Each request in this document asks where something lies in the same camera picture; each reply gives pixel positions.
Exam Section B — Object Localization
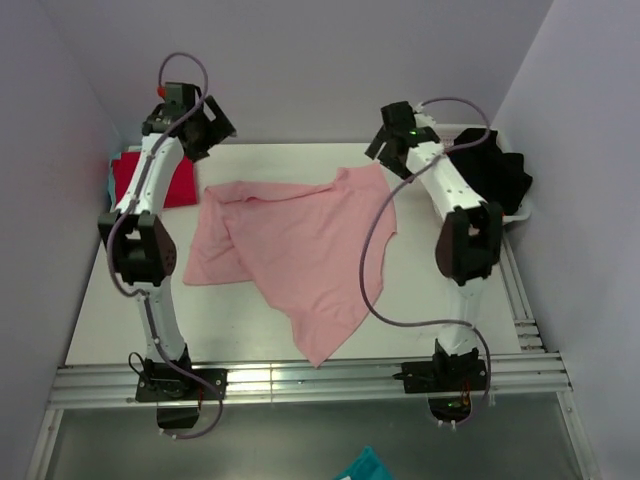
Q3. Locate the pink t-shirt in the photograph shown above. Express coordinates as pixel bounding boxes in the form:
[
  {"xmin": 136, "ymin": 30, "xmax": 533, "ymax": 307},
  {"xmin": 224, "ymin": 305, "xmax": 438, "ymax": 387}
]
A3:
[{"xmin": 183, "ymin": 164, "xmax": 397, "ymax": 367}]

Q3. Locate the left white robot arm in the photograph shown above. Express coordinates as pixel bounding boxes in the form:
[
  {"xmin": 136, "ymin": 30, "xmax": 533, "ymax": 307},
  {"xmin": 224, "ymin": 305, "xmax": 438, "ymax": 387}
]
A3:
[{"xmin": 98, "ymin": 82, "xmax": 236, "ymax": 399}]

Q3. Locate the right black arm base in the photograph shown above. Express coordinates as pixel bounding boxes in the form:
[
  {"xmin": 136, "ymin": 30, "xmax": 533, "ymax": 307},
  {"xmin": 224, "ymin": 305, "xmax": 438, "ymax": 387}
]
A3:
[{"xmin": 392, "ymin": 350, "xmax": 492, "ymax": 430}]

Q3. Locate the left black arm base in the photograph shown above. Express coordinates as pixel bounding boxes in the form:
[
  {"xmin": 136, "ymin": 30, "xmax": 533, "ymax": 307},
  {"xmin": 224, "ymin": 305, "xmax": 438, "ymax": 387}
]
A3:
[{"xmin": 128, "ymin": 352, "xmax": 228, "ymax": 433}]

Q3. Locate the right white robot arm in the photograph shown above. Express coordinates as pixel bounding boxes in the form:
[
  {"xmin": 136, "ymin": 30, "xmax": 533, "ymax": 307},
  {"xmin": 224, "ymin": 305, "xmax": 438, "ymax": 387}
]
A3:
[{"xmin": 365, "ymin": 101, "xmax": 503, "ymax": 390}]

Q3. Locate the white plastic laundry basket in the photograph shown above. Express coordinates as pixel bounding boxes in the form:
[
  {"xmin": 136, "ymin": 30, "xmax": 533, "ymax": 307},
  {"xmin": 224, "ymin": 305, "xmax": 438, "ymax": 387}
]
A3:
[{"xmin": 424, "ymin": 128, "xmax": 533, "ymax": 237}]

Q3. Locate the red folded t-shirt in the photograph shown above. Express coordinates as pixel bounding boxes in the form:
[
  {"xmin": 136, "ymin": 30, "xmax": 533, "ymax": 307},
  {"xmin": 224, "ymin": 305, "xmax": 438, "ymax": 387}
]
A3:
[{"xmin": 114, "ymin": 152, "xmax": 198, "ymax": 209}]

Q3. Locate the teal folded t-shirt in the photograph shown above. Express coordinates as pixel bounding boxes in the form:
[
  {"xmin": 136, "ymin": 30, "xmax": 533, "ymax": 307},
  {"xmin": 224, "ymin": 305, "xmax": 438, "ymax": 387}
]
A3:
[{"xmin": 106, "ymin": 153, "xmax": 121, "ymax": 208}]

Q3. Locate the black t-shirt in basket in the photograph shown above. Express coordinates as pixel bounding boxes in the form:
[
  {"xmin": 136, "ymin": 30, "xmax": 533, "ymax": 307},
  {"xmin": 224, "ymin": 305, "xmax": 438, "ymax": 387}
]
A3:
[{"xmin": 449, "ymin": 130, "xmax": 533, "ymax": 215}]

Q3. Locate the teal cloth on floor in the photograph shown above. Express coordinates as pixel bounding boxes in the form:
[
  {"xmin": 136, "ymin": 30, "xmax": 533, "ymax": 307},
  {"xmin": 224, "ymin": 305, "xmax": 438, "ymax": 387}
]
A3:
[{"xmin": 335, "ymin": 446, "xmax": 393, "ymax": 480}]

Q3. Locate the right side aluminium rail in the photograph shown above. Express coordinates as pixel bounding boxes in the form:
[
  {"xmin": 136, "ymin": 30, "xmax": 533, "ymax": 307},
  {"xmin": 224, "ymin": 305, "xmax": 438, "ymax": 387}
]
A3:
[{"xmin": 499, "ymin": 237, "xmax": 546, "ymax": 353}]

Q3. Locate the aluminium mounting rail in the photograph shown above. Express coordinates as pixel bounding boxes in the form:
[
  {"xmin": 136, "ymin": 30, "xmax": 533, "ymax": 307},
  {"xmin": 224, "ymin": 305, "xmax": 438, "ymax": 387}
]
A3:
[{"xmin": 46, "ymin": 353, "xmax": 572, "ymax": 410}]

